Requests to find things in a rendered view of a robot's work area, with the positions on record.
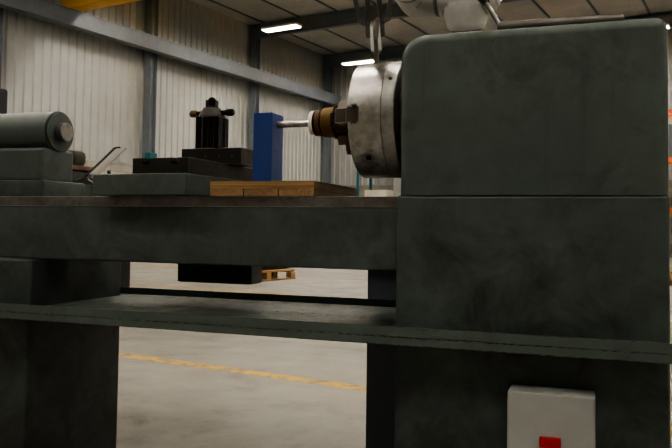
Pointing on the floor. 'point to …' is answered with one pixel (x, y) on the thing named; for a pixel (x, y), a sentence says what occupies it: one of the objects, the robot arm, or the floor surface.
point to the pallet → (276, 274)
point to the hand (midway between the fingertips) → (375, 37)
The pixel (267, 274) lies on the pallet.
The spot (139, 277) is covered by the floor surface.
